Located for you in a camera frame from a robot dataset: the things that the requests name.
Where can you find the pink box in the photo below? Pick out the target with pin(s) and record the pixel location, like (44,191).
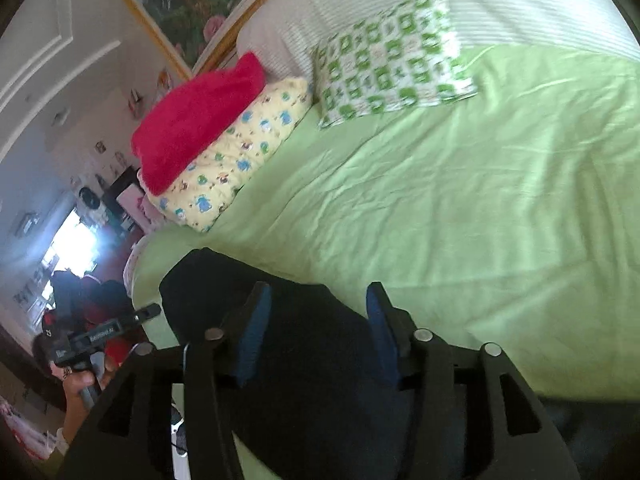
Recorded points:
(131,205)

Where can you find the red fluffy blanket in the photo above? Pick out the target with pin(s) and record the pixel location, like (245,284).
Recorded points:
(195,120)

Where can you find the light green bed sheet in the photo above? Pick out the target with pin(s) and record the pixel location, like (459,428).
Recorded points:
(450,220)

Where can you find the dark navy pants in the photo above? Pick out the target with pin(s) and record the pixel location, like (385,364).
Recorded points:
(310,380)

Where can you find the framed floral painting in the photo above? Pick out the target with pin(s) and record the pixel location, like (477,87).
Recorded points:
(200,0)

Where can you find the green and white patterned pillow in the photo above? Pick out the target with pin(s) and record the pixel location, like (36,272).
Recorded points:
(392,57)

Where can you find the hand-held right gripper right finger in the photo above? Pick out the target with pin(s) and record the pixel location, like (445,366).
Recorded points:
(382,327)

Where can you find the yellow cartoon print pillow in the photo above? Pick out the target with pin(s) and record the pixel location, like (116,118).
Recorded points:
(235,152)

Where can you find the person's left forearm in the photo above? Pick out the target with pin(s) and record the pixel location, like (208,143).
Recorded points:
(67,432)

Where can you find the person's left hand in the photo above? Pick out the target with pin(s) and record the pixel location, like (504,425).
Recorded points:
(85,382)

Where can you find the white striped bed headboard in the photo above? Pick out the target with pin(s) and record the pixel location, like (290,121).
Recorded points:
(400,5)

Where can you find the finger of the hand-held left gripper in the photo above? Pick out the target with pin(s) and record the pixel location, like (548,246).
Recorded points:
(142,314)

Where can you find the bright window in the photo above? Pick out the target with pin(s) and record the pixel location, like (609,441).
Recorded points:
(75,240)

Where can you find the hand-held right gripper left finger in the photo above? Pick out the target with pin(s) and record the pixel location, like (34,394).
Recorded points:
(252,332)

